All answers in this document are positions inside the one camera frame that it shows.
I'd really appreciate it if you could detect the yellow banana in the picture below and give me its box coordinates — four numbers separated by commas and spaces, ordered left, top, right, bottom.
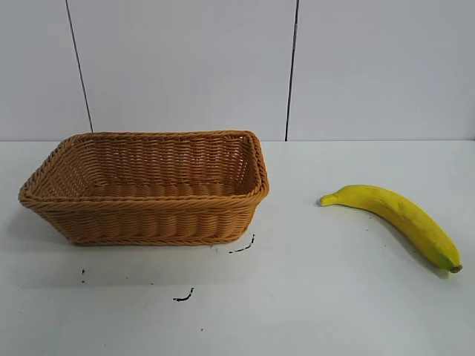
315, 184, 464, 274

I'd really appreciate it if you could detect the brown woven wicker basket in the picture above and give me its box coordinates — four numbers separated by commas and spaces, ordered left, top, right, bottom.
18, 129, 271, 248

